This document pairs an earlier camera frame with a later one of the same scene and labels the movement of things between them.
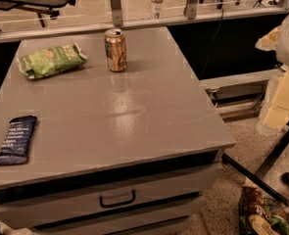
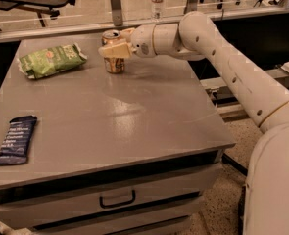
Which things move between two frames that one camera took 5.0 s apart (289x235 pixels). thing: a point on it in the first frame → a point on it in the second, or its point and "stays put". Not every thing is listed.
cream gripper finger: [268, 42] → [126, 33]
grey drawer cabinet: [127, 153] stays put
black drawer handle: [101, 202] stays put
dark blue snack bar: [16, 144] stays put
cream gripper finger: [286, 101] → [121, 50]
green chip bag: [52, 60] stays put
